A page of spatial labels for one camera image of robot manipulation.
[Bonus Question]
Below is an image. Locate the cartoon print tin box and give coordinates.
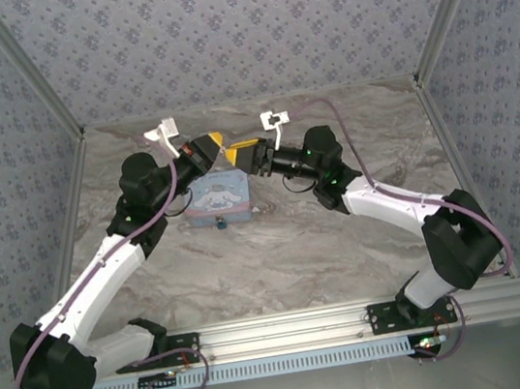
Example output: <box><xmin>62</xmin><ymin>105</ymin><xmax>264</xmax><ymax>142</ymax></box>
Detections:
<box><xmin>178</xmin><ymin>165</ymin><xmax>257</xmax><ymax>234</ymax></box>

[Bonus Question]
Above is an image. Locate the small black circuit board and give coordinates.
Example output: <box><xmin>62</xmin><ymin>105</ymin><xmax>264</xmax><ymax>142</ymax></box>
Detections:
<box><xmin>137</xmin><ymin>370</ymin><xmax>181</xmax><ymax>389</ymax></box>
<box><xmin>411</xmin><ymin>331</ymin><xmax>450</xmax><ymax>359</ymax></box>

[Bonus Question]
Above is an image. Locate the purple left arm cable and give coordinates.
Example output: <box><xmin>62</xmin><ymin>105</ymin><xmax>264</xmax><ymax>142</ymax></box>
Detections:
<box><xmin>0</xmin><ymin>129</ymin><xmax>209</xmax><ymax>389</ymax></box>

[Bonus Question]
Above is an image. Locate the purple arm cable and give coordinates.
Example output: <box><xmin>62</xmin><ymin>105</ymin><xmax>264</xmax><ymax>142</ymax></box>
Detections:
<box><xmin>290</xmin><ymin>72</ymin><xmax>518</xmax><ymax>305</ymax></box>
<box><xmin>0</xmin><ymin>129</ymin><xmax>209</xmax><ymax>389</ymax></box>

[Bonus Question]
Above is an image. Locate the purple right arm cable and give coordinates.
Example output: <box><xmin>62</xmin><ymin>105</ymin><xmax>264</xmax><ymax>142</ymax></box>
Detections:
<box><xmin>290</xmin><ymin>72</ymin><xmax>518</xmax><ymax>305</ymax></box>

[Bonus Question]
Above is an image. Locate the thin black cable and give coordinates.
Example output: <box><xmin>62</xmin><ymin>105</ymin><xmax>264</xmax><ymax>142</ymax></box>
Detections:
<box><xmin>160</xmin><ymin>189</ymin><xmax>197</xmax><ymax>219</ymax></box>
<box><xmin>280</xmin><ymin>169</ymin><xmax>321</xmax><ymax>196</ymax></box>

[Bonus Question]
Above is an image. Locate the aluminium frame profile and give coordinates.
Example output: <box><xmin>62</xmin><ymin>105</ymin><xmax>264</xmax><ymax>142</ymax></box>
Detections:
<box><xmin>0</xmin><ymin>0</ymin><xmax>88</xmax><ymax>151</ymax></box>
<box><xmin>411</xmin><ymin>60</ymin><xmax>520</xmax><ymax>389</ymax></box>
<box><xmin>0</xmin><ymin>130</ymin><xmax>127</xmax><ymax>389</ymax></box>
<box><xmin>399</xmin><ymin>0</ymin><xmax>514</xmax><ymax>84</ymax></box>

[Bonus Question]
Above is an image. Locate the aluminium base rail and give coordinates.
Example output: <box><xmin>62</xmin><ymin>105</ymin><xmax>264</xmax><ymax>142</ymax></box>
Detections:
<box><xmin>90</xmin><ymin>276</ymin><xmax>520</xmax><ymax>382</ymax></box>

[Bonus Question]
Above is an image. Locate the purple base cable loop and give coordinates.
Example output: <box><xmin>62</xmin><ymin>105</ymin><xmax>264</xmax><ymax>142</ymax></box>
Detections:
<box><xmin>422</xmin><ymin>295</ymin><xmax>472</xmax><ymax>362</ymax></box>
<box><xmin>129</xmin><ymin>343</ymin><xmax>216</xmax><ymax>389</ymax></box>

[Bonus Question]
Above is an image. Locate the white slotted cable duct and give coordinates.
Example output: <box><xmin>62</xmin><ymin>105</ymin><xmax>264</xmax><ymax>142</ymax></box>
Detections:
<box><xmin>80</xmin><ymin>335</ymin><xmax>415</xmax><ymax>389</ymax></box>

